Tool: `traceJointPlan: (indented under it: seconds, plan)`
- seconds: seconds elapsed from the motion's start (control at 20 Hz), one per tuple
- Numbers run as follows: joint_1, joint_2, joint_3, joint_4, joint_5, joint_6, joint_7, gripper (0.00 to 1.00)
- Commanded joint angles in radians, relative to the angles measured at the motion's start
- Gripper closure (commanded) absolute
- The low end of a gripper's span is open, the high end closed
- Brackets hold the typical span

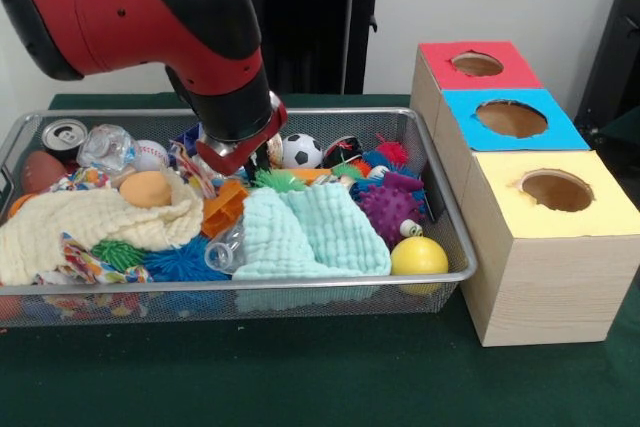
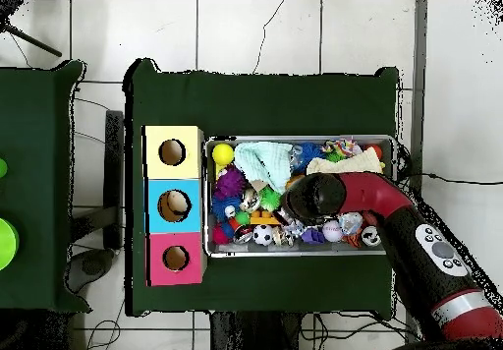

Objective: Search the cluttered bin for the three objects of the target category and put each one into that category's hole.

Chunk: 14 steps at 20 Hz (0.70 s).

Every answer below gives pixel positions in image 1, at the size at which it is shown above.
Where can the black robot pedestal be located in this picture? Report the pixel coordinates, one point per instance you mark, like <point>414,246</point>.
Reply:
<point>325,22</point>

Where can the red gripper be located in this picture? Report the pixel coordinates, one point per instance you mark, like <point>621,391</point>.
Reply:
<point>235,159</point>

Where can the silver topped drink can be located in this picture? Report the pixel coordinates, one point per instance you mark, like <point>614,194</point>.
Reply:
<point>64,134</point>

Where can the shallow metal mesh bin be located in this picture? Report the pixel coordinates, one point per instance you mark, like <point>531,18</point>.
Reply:
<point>350,119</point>

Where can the cream yellow cloth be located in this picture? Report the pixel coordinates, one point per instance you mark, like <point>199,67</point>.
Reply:
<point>75,217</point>

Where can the black and white soccer ball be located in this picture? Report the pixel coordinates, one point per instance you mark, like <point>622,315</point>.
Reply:
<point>301,149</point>

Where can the black chair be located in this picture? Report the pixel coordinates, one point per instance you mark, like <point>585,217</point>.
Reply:
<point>617,47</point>

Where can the purple spiky ball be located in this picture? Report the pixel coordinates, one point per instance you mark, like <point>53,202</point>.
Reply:
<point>390,207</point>

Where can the tan foam ball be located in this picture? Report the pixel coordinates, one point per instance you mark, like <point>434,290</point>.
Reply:
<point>145,188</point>

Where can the wooden box with three holes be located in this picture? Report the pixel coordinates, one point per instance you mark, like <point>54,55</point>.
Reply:
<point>545,272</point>

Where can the yellow smooth ball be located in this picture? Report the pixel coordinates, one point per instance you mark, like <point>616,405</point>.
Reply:
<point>419,257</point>

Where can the mint green cloth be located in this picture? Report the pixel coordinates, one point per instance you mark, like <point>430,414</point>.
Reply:
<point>310,237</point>

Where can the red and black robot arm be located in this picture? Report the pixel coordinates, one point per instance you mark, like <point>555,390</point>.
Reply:
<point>150,12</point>

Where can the dark green table cloth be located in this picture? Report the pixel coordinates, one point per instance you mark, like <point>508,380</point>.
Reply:
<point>300,377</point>

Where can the orange plastic block toy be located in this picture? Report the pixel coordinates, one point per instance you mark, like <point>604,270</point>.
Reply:
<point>222,209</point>

